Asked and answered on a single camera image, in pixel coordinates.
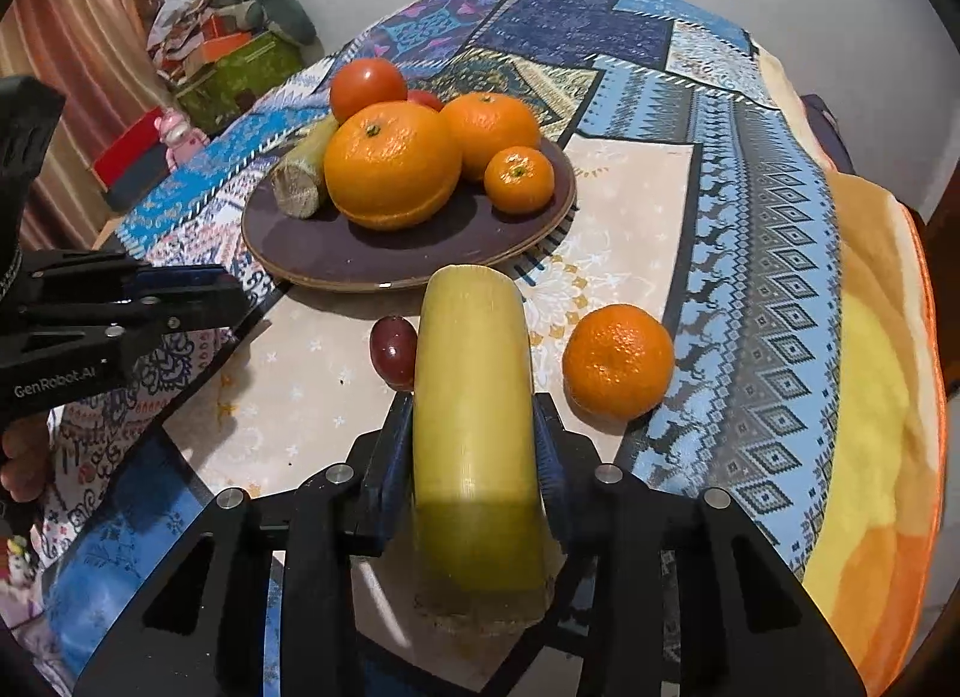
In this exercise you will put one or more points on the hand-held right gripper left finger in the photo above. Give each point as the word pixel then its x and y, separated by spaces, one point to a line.
pixel 394 457

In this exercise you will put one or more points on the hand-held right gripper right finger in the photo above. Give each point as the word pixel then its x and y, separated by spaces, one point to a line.
pixel 547 457

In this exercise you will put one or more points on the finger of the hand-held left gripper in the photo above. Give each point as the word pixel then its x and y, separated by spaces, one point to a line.
pixel 187 279
pixel 202 310

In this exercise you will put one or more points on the green sugarcane piece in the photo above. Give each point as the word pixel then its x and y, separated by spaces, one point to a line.
pixel 300 179
pixel 472 404

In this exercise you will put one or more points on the dark red grape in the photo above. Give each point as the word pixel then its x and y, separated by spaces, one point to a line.
pixel 390 355

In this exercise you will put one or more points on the small mandarin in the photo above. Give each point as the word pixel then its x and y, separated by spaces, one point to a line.
pixel 519 179
pixel 619 359

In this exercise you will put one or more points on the dark purple round plate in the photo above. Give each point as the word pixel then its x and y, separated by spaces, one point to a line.
pixel 420 247

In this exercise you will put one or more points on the large orange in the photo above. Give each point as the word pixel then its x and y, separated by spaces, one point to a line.
pixel 390 164
pixel 495 123

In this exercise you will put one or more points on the red tomato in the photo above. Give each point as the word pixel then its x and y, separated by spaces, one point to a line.
pixel 425 100
pixel 367 85

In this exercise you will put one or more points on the person's left hand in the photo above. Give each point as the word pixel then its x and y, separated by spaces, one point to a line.
pixel 19 457

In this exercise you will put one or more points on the red box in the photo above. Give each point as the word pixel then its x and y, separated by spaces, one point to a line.
pixel 127 149

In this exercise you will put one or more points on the striped brown curtain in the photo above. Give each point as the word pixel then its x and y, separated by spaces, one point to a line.
pixel 67 29

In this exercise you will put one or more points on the pink rabbit toy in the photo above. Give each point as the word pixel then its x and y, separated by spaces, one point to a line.
pixel 180 134

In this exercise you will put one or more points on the pile of clutter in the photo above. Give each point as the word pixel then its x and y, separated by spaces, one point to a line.
pixel 187 29

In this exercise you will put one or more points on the green patterned box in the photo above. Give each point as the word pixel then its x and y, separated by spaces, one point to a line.
pixel 240 74

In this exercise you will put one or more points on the blue patchwork printed cloth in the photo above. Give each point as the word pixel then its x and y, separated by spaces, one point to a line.
pixel 750 254

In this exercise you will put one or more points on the small white figurine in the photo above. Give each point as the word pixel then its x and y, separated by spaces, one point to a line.
pixel 15 558

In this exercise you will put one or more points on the yellow orange fleece blanket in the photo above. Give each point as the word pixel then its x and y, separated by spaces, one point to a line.
pixel 877 404

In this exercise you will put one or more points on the dark cloth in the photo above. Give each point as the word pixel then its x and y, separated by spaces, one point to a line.
pixel 825 127

